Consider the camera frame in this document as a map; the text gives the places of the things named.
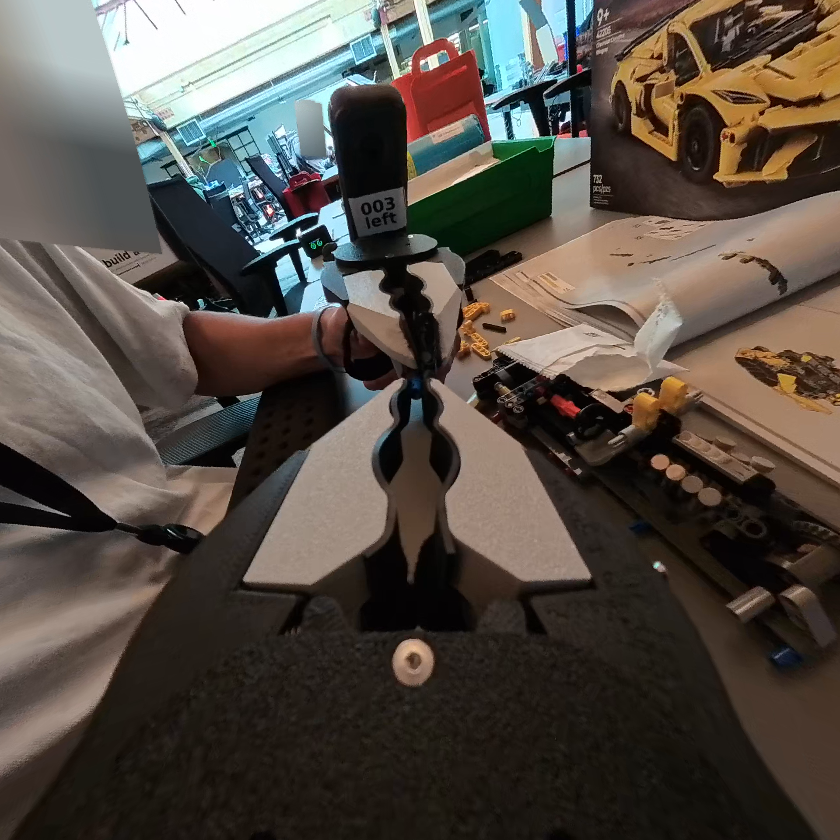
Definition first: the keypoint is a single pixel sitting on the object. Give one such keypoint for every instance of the grey wristband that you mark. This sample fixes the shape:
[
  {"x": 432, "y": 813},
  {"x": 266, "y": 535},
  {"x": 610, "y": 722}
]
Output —
[{"x": 318, "y": 341}]

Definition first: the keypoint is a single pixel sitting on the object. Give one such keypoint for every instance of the red office chair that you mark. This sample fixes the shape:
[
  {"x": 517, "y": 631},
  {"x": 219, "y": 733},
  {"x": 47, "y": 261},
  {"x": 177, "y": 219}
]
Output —
[{"x": 305, "y": 190}]

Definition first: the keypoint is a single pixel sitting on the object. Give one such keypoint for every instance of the blue lego pin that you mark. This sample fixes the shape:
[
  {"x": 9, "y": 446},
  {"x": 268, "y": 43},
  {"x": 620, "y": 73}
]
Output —
[{"x": 415, "y": 388}]

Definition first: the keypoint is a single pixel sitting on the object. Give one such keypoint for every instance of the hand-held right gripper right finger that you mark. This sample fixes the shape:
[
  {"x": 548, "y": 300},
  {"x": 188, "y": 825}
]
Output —
[{"x": 518, "y": 512}]

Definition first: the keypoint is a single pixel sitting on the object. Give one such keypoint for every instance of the light blue plastic packet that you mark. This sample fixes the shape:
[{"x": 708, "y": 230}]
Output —
[{"x": 446, "y": 141}]

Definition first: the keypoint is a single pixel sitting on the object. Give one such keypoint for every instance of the lego set cardboard box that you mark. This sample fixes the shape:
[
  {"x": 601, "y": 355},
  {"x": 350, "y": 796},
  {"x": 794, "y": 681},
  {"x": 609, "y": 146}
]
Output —
[{"x": 722, "y": 98}]

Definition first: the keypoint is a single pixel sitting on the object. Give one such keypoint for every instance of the person's left hand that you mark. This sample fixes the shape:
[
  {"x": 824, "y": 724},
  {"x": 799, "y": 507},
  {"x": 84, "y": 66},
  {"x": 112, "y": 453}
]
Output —
[{"x": 341, "y": 341}]

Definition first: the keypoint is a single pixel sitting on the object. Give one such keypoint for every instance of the partly built lego car chassis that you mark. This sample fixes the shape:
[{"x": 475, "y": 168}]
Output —
[{"x": 656, "y": 453}]

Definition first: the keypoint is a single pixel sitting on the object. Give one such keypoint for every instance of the small black display device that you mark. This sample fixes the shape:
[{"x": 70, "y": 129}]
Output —
[{"x": 315, "y": 243}]

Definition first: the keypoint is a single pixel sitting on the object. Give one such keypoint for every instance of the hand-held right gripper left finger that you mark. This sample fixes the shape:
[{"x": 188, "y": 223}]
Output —
[{"x": 315, "y": 512}]

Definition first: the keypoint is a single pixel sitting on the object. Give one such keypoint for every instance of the lego instruction booklet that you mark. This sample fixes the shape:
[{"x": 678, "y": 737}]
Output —
[{"x": 722, "y": 262}]

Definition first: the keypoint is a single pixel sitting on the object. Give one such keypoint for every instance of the person's left forearm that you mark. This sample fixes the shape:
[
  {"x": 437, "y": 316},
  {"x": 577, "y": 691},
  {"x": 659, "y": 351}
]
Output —
[{"x": 249, "y": 348}]

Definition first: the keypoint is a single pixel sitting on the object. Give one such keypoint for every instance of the group of yellow lego connectors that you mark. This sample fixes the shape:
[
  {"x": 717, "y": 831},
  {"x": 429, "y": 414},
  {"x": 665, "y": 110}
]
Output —
[{"x": 476, "y": 331}]

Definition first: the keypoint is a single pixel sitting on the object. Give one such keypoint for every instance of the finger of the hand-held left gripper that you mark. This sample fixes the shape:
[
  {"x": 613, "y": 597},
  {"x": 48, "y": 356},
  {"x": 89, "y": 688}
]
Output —
[
  {"x": 374, "y": 308},
  {"x": 446, "y": 308}
]

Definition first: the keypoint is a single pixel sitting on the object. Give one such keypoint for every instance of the white printed t-shirt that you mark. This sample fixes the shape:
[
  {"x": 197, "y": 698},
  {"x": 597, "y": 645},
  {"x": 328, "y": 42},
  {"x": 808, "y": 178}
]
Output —
[{"x": 65, "y": 394}]

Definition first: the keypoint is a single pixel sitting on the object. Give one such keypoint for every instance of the green plastic bin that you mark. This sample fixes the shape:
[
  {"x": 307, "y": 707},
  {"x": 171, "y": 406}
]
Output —
[{"x": 485, "y": 203}]

